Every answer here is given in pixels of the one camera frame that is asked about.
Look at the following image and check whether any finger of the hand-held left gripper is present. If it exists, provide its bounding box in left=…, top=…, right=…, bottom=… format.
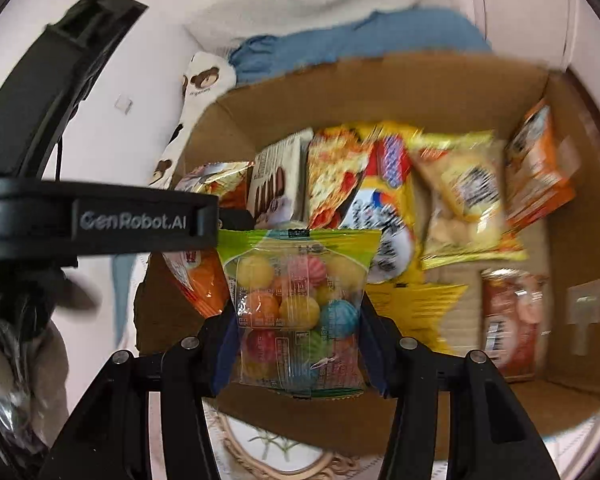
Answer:
left=219, top=209, right=255, bottom=232

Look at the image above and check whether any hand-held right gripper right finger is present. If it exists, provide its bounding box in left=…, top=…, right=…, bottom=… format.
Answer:
left=358, top=302, right=561, bottom=480

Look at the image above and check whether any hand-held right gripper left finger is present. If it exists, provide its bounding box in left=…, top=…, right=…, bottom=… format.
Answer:
left=40, top=305, right=241, bottom=480

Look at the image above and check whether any white chocolate stick packet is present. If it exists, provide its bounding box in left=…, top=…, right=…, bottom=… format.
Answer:
left=245, top=130, right=315, bottom=231

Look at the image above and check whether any small yellow snack packet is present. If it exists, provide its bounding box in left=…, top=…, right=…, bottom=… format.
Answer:
left=365, top=282, right=468, bottom=356

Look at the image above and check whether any orange panda print packet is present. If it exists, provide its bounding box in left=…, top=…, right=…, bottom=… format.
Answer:
left=162, top=161, right=253, bottom=318

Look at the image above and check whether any colourful candy ball bag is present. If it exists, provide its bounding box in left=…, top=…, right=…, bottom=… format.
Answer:
left=217, top=227, right=383, bottom=400

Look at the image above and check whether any large yellow pizza print packet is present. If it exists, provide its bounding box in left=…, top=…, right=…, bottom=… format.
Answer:
left=307, top=122, right=418, bottom=285

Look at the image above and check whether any brown snack packet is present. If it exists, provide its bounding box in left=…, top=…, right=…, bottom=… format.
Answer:
left=480, top=267, right=551, bottom=378

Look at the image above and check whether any clear yellow crisps packet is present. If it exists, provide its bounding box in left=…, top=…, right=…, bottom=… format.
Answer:
left=412, top=132, right=528, bottom=263

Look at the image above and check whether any printed cardboard box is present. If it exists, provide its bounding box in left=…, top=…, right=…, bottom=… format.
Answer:
left=135, top=50, right=600, bottom=456

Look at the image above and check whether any orange snack packet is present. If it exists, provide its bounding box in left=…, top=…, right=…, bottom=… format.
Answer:
left=502, top=100, right=578, bottom=233

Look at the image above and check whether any white diamond pattern quilt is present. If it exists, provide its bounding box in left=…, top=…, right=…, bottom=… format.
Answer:
left=200, top=400, right=396, bottom=480

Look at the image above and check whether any bear print pillow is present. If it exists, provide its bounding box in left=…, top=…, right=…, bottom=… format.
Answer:
left=147, top=52, right=238, bottom=191

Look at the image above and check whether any blue bed sheet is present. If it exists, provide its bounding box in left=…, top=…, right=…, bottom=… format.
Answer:
left=227, top=7, right=493, bottom=86

